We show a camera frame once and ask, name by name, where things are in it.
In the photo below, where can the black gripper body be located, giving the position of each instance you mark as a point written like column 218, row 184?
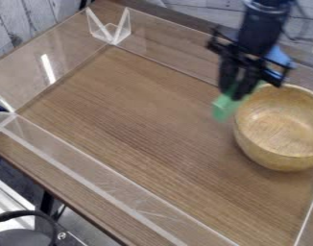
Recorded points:
column 276, row 63

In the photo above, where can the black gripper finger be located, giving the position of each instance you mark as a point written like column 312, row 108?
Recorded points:
column 227, row 74
column 249, row 82

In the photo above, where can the green rectangular block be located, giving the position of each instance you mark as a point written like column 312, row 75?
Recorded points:
column 223, row 106

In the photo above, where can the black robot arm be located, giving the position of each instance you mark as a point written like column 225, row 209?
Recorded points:
column 262, row 25

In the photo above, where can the brown wooden bowl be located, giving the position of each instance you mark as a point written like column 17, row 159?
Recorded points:
column 273, row 128

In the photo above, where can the black table leg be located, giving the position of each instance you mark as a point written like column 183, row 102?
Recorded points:
column 47, row 203

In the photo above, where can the clear acrylic corner bracket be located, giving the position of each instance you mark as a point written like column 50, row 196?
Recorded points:
column 110, row 33

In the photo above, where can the clear acrylic tray wall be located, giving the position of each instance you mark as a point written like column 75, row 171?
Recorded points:
column 108, row 127

